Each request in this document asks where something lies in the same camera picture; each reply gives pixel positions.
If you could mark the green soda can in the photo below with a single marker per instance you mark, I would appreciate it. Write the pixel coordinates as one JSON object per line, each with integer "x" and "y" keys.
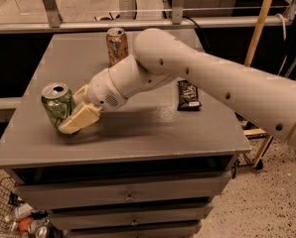
{"x": 57, "y": 100}

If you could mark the orange soda can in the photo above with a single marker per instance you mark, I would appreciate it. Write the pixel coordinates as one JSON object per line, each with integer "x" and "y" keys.
{"x": 117, "y": 45}

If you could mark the white bottle in basket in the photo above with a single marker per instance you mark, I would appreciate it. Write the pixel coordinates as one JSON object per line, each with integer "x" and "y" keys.
{"x": 19, "y": 213}

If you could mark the black snack bar wrapper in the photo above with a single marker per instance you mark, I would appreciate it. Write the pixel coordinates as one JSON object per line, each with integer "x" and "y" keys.
{"x": 188, "y": 97}

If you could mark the orange object in basket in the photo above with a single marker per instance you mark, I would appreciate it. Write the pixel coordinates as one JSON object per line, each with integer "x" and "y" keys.
{"x": 24, "y": 224}

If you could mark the silver can in basket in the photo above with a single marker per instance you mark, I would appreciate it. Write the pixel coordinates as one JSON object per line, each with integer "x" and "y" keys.
{"x": 42, "y": 232}

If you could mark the grey metal railing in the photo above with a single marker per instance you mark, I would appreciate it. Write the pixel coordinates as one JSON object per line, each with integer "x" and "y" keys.
{"x": 38, "y": 16}

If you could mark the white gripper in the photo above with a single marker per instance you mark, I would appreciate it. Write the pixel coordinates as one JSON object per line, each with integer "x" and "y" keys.
{"x": 102, "y": 90}

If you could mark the yellow wooden pole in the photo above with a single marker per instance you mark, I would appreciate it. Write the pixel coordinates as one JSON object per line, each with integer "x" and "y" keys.
{"x": 257, "y": 31}

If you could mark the black wire basket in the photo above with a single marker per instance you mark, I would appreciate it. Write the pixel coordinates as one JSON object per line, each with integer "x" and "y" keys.
{"x": 9, "y": 200}

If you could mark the grey drawer cabinet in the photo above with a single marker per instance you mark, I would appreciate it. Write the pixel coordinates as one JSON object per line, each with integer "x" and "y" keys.
{"x": 146, "y": 170}

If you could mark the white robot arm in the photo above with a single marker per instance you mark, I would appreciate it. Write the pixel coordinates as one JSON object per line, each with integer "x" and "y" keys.
{"x": 266, "y": 100}

